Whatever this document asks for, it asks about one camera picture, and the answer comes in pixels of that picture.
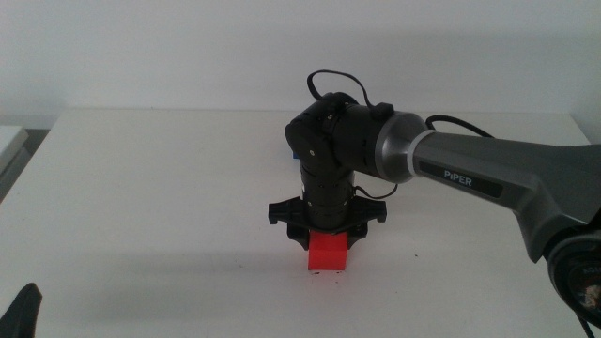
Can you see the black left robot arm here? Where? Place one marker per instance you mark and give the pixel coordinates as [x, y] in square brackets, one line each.
[21, 314]

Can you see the blue cube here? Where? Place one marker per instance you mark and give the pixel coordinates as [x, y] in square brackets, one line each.
[295, 156]

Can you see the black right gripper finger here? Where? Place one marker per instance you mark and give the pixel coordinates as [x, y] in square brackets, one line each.
[357, 235]
[299, 237]

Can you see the white side table top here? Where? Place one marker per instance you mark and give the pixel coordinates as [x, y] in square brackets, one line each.
[8, 141]

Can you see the red cube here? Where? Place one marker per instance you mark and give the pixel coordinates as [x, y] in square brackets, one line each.
[327, 253]

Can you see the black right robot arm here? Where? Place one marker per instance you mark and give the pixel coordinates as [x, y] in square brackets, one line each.
[469, 159]

